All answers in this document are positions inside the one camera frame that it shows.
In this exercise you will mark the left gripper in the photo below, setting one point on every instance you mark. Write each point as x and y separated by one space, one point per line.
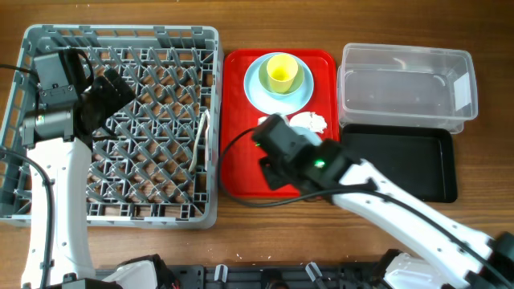
102 84

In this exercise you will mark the clear plastic bin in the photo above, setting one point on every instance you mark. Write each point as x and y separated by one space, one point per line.
406 86

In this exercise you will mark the light blue plate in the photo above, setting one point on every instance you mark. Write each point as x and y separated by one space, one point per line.
270 104

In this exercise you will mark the white napkin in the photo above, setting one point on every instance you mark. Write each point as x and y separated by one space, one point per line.
309 120

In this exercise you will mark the red plastic tray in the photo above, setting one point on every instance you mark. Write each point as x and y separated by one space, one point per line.
241 173

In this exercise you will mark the light green bowl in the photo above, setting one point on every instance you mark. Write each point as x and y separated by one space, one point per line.
298 82

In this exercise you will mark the light blue bowl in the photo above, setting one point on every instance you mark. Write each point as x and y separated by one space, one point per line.
305 137

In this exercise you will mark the grey dishwasher rack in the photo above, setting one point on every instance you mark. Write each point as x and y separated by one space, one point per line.
139 174

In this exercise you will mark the black plastic tray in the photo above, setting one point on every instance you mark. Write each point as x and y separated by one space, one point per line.
419 160

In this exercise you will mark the yellow plastic cup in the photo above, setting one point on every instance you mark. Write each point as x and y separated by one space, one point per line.
282 70

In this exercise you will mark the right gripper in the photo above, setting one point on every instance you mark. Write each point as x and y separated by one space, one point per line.
271 181

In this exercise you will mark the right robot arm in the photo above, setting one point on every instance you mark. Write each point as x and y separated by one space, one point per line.
443 253

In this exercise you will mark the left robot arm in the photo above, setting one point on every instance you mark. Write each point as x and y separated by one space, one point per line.
59 247

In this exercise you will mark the white plastic fork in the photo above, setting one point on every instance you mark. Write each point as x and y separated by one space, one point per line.
194 159

